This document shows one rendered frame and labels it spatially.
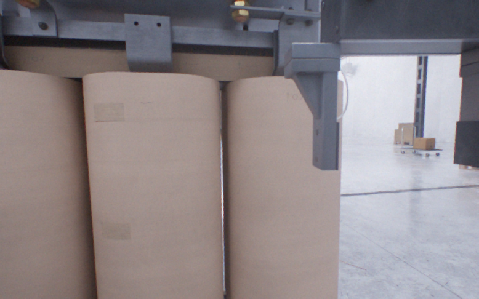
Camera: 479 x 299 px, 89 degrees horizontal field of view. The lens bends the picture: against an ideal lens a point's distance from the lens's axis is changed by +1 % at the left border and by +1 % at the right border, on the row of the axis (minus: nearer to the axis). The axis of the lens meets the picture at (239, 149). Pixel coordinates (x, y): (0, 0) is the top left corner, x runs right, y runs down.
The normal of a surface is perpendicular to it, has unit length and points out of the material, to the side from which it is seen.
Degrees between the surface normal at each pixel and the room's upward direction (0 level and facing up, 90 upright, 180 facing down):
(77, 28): 90
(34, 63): 90
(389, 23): 90
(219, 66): 90
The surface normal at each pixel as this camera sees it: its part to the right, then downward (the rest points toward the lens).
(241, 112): -0.68, 0.07
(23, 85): 0.66, 0.06
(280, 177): 0.14, 0.09
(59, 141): 0.94, 0.02
